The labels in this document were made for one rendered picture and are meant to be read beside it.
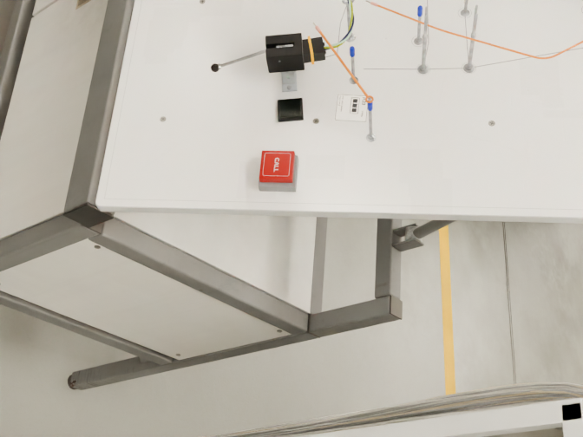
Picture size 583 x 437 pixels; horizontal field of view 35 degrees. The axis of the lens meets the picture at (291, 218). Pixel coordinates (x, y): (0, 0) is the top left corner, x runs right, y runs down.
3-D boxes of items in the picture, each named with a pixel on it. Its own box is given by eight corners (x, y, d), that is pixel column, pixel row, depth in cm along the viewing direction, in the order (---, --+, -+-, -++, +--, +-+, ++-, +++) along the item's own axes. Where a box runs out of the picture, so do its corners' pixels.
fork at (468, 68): (474, 73, 146) (482, 15, 133) (462, 73, 146) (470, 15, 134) (474, 63, 147) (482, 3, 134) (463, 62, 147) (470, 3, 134)
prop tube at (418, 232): (401, 243, 178) (517, 182, 154) (401, 230, 179) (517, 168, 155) (414, 247, 179) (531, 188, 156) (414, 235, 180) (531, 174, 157)
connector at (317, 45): (293, 48, 144) (292, 41, 142) (324, 44, 144) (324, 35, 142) (296, 64, 142) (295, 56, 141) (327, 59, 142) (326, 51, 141)
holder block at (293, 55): (268, 51, 145) (265, 35, 142) (303, 48, 145) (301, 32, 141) (268, 73, 143) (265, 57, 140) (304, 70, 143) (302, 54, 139)
